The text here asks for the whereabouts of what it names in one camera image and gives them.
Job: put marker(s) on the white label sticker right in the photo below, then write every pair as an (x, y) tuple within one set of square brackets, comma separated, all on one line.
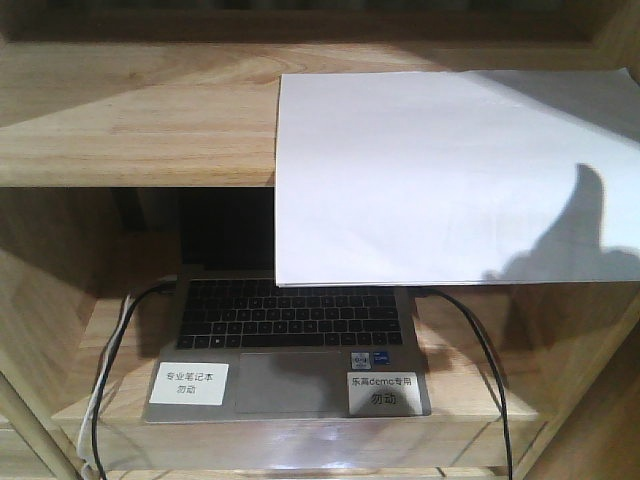
[(384, 394)]

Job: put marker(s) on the white paper sheets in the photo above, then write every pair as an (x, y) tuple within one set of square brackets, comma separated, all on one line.
[(444, 178)]

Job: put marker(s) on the white label sticker left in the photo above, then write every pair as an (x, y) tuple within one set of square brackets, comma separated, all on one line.
[(190, 383)]

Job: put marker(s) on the white label sticker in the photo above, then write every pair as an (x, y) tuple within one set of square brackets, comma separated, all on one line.
[(190, 383), (384, 394)]

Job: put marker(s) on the silver laptop with black keyboard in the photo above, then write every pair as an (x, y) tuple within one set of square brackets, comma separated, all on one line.
[(289, 349)]

